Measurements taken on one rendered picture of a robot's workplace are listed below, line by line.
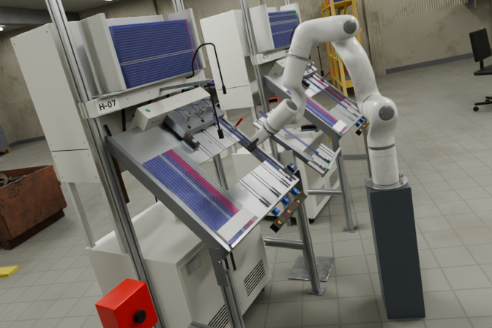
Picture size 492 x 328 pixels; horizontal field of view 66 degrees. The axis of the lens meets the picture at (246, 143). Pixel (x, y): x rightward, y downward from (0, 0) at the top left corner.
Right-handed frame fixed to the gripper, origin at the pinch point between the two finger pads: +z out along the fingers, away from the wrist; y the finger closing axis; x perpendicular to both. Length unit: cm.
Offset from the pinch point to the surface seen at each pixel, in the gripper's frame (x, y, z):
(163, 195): -6, 49, 14
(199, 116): -30.6, 1.3, 10.2
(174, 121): -33.5, 17.1, 11.5
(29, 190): -146, -40, 282
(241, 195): 14.1, 18.3, 9.5
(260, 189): 17.8, 5.9, 8.9
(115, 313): 17, 93, 14
